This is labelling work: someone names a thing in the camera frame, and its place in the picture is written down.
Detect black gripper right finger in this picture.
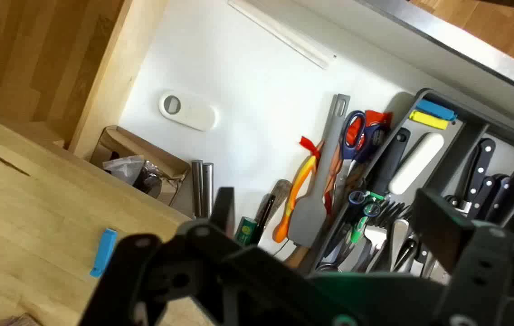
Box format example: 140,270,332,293
413,188,514,326

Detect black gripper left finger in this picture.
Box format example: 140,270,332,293
79,185,308,326

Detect grey spatula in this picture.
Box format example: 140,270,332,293
288,94,350,248

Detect white strip in drawer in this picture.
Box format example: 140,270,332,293
227,0,332,69

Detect green lighter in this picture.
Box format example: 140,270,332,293
236,217,260,246

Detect black corkscrew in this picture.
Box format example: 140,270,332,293
256,194,276,230

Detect steel cylinder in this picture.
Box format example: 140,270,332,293
193,159,214,217

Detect blue clip on counter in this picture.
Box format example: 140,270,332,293
91,228,118,277

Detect grey cutlery tray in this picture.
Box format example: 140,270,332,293
298,89,514,275

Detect cardboard box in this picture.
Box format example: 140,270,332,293
91,125,191,205

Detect red ribbon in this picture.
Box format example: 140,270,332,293
299,136,321,157

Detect yellow clip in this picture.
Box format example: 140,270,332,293
410,110,451,130

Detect white oval bottle opener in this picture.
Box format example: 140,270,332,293
160,89,220,132

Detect wooden handled tool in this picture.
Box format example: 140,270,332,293
267,179,292,221

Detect black handled knife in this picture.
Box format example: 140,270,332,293
459,138,497,219

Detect white handled knife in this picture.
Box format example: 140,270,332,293
388,132,446,196

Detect blue handled scissors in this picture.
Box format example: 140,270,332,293
328,110,366,199

